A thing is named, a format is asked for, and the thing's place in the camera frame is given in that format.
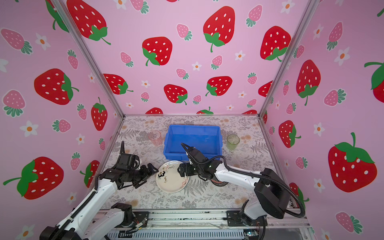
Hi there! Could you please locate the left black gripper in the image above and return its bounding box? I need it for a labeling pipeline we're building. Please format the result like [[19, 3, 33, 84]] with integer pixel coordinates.
[[128, 162, 160, 187]]

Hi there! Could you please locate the white floral plate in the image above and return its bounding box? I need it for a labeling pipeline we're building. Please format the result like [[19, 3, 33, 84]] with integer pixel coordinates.
[[156, 161, 188, 194]]

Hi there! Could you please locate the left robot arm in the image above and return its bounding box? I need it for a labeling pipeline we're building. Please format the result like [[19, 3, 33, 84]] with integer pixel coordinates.
[[39, 153, 159, 240]]

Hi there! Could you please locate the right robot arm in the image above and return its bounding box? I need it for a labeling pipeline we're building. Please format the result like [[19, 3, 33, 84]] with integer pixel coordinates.
[[178, 150, 306, 226]]

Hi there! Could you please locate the blue plastic bin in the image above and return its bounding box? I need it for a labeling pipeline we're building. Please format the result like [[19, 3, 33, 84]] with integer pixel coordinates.
[[163, 125, 223, 162]]

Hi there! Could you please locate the red patterned bowl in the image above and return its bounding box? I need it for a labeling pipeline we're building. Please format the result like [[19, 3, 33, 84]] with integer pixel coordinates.
[[211, 178, 228, 187]]

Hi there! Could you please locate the pink translucent cup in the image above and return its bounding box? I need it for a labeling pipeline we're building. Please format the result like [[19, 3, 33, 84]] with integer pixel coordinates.
[[148, 130, 163, 147]]

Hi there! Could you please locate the green translucent cup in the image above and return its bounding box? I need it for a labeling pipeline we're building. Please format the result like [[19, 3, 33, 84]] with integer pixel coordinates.
[[227, 134, 240, 151]]

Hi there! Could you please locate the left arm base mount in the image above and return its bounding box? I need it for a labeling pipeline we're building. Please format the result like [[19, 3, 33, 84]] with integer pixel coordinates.
[[117, 211, 150, 229]]

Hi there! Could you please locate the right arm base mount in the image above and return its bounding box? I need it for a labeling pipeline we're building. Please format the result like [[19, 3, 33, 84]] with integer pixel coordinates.
[[226, 211, 268, 227]]

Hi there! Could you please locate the aluminium front rail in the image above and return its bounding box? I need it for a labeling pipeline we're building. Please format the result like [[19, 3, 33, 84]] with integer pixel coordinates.
[[68, 208, 313, 240]]

